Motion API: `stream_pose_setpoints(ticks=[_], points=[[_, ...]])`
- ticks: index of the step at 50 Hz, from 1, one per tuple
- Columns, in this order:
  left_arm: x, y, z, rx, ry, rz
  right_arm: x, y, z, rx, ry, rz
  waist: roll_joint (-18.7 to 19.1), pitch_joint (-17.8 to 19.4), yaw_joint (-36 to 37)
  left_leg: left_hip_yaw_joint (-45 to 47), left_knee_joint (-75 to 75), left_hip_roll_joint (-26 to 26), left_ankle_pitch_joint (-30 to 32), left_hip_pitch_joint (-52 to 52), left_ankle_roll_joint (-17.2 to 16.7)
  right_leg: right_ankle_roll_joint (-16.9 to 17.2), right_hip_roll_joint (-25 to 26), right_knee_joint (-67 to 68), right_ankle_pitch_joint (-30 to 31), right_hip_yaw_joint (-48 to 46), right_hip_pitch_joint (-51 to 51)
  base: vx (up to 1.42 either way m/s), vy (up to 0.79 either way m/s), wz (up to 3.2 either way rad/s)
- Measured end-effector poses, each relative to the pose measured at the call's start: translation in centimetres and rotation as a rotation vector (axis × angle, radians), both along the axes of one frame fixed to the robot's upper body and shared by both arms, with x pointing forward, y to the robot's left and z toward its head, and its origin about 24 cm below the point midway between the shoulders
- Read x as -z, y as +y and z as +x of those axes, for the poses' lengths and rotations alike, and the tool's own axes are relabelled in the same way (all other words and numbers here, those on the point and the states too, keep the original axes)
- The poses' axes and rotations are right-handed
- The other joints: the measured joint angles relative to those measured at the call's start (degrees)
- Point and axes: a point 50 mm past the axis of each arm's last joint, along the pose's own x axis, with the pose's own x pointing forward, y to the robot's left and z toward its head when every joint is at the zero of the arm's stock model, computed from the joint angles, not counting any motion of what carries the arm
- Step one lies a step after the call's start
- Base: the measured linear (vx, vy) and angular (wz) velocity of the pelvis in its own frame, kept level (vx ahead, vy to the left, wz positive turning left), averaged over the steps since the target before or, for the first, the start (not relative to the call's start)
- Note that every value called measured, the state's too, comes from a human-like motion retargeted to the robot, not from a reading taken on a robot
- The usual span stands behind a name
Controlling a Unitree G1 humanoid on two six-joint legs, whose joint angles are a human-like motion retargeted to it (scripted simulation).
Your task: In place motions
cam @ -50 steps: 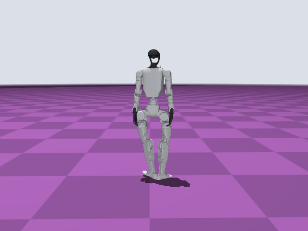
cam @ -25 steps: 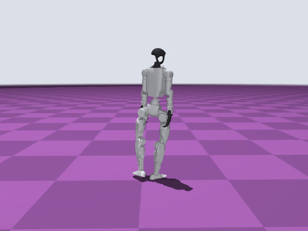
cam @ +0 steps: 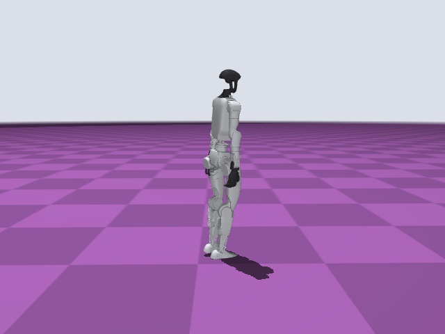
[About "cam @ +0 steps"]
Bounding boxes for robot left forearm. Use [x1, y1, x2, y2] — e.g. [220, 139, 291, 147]
[210, 131, 218, 150]

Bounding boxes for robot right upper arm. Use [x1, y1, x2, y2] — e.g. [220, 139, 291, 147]
[227, 100, 241, 140]

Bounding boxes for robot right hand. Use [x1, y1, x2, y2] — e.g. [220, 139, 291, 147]
[224, 161, 240, 188]

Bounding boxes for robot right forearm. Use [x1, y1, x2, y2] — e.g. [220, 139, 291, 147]
[229, 132, 241, 168]

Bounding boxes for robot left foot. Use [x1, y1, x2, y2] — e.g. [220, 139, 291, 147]
[203, 243, 226, 253]

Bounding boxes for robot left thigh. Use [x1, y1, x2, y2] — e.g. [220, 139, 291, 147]
[203, 156, 225, 210]

